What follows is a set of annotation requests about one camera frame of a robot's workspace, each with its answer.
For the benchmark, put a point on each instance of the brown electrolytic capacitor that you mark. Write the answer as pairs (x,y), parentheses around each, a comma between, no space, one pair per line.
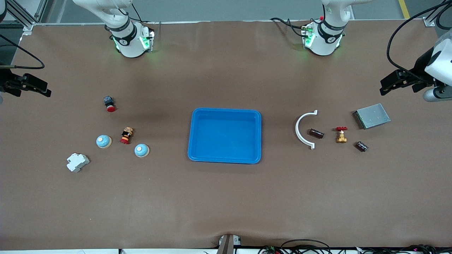
(316,133)

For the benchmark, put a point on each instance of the red yellow push button switch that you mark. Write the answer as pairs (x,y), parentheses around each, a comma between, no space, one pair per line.
(126,135)

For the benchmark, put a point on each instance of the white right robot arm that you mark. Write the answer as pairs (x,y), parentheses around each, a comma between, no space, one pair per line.
(129,38)

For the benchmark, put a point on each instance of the blue plastic tray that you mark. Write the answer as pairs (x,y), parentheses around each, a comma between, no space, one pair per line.
(226,137)

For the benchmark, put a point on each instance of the white circuit breaker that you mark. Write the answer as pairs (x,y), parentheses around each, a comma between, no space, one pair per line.
(77,162)

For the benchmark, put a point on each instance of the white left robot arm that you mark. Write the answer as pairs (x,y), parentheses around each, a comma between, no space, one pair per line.
(325,38)

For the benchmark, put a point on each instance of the light blue dome bell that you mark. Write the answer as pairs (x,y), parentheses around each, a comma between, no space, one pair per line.
(141,150)
(103,141)

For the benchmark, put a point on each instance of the black red emergency stop button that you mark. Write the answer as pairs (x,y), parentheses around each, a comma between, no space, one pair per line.
(109,103)

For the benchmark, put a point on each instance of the silver metal power supply box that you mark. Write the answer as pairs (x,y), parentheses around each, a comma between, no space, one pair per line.
(372,116)

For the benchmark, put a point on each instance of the black electrolytic capacitor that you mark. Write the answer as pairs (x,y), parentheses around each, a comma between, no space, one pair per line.
(361,146)

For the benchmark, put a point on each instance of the aluminium frame profile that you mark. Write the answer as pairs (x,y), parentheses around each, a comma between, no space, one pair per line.
(429,22)
(26,24)

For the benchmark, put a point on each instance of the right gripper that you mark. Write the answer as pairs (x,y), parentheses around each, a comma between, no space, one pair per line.
(6,82)

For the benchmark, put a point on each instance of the white curved pipe clamp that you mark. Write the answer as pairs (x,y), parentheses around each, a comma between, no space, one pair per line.
(297,130)

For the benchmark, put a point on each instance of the brown paper table cover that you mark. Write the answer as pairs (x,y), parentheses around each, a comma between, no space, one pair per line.
(226,197)

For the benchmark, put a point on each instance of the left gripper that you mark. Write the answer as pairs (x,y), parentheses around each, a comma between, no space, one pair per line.
(419,72)

